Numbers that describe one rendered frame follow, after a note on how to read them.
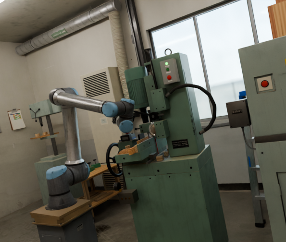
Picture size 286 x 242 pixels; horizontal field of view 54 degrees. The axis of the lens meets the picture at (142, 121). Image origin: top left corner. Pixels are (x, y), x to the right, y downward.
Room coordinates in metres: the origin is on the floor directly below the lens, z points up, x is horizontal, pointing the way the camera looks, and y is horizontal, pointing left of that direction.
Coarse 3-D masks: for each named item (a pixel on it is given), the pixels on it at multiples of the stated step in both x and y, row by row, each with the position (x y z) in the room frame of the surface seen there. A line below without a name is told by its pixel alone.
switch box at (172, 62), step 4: (164, 60) 1.93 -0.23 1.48; (168, 60) 1.91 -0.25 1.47; (172, 60) 1.90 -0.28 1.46; (160, 64) 1.94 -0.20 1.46; (164, 64) 1.93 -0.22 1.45; (168, 64) 1.91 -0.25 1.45; (172, 64) 1.90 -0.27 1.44; (176, 64) 1.95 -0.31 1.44; (164, 68) 1.93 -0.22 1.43; (172, 68) 1.91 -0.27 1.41; (176, 68) 1.93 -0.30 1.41; (164, 72) 1.93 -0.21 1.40; (172, 72) 1.91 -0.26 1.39; (176, 72) 1.92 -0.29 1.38; (164, 76) 1.93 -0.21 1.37; (172, 76) 1.91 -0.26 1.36; (176, 76) 1.90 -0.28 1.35; (164, 80) 1.94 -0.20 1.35; (168, 80) 1.92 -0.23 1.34; (172, 80) 1.91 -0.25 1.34; (176, 80) 1.90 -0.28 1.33; (164, 84) 1.94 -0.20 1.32; (168, 84) 1.98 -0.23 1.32
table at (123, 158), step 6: (162, 144) 2.32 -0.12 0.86; (144, 150) 2.00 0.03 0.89; (150, 150) 2.09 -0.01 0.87; (156, 150) 2.18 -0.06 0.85; (120, 156) 2.00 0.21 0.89; (126, 156) 1.98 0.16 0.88; (132, 156) 1.96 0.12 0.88; (138, 156) 1.94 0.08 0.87; (144, 156) 1.98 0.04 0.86; (120, 162) 2.00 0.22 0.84
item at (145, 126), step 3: (144, 123) 2.22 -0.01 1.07; (147, 123) 2.17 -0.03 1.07; (141, 126) 2.19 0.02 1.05; (144, 126) 2.18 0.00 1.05; (147, 126) 2.17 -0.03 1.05; (141, 129) 2.20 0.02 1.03; (144, 129) 2.19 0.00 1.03; (147, 129) 2.17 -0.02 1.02; (141, 132) 2.20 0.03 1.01; (144, 132) 2.19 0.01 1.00; (147, 132) 2.18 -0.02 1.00
